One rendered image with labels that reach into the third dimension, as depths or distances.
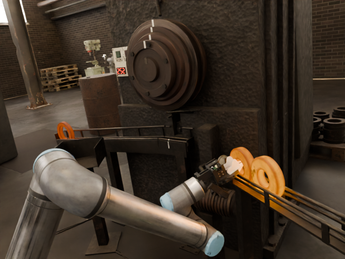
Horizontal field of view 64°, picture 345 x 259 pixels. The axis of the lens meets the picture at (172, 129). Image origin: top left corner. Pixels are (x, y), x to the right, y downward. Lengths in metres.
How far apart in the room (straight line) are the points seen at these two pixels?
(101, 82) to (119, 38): 2.45
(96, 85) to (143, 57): 2.87
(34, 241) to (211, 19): 1.18
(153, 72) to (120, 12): 0.58
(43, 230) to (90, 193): 0.22
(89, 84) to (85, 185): 3.62
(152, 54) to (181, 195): 0.70
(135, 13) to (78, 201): 1.26
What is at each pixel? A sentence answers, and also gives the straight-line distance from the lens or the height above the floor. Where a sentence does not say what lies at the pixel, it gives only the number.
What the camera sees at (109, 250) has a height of 0.01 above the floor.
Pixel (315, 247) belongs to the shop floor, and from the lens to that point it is 1.94.
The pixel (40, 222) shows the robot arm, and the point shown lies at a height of 0.80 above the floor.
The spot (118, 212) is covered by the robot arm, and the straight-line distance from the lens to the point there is 0.80.
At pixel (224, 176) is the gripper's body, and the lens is 1.14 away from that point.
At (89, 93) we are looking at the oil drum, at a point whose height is 0.66.
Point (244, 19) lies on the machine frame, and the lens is 1.41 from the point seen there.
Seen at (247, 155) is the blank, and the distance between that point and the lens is 1.14.
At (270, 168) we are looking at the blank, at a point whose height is 0.78.
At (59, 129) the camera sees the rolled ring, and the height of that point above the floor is 0.67.
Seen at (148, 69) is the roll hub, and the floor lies 1.12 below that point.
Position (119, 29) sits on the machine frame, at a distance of 1.86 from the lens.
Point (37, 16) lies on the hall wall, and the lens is 12.83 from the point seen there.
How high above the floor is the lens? 1.23
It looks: 17 degrees down
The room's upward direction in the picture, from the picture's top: 7 degrees counter-clockwise
